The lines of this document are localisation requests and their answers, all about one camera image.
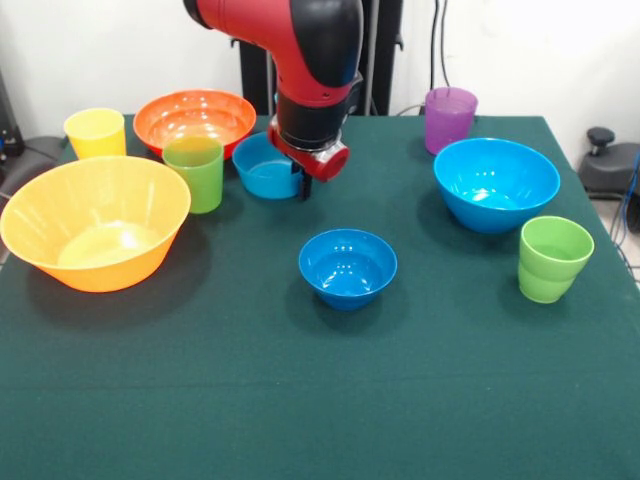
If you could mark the large yellow-orange bowl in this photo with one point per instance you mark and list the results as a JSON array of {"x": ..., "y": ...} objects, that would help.
[{"x": 100, "y": 270}]

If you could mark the yellow cup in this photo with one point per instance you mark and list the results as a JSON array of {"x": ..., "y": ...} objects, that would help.
[{"x": 95, "y": 137}]

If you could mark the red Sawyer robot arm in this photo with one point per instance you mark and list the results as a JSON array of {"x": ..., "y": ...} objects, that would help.
[{"x": 300, "y": 65}]

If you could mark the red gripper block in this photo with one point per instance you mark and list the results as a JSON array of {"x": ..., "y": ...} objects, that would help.
[{"x": 325, "y": 167}]

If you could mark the purple cup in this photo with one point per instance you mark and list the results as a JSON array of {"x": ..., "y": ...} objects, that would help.
[{"x": 447, "y": 130}]

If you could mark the black equipment cabinet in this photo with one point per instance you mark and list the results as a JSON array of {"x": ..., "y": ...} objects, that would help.
[{"x": 6, "y": 120}]

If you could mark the small light blue bowl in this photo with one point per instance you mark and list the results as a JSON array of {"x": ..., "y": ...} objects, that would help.
[{"x": 260, "y": 185}]

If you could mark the ridged green cup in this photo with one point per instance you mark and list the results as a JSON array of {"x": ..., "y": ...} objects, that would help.
[{"x": 545, "y": 285}]

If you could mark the red-orange bowl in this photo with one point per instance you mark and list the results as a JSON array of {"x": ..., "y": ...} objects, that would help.
[{"x": 190, "y": 110}]

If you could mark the dark green tablecloth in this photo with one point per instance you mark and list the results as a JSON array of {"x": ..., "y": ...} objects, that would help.
[{"x": 320, "y": 375}]

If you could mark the grey black stand base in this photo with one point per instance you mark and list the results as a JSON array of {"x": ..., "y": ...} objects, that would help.
[
  {"x": 30, "y": 150},
  {"x": 605, "y": 170}
]

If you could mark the small dark blue bowl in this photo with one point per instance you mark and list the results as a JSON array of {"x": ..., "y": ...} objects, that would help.
[{"x": 347, "y": 295}]

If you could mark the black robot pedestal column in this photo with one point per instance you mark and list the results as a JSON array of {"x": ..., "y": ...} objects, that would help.
[{"x": 382, "y": 60}]

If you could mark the large blue bowl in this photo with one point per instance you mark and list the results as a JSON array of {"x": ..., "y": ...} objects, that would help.
[{"x": 490, "y": 215}]

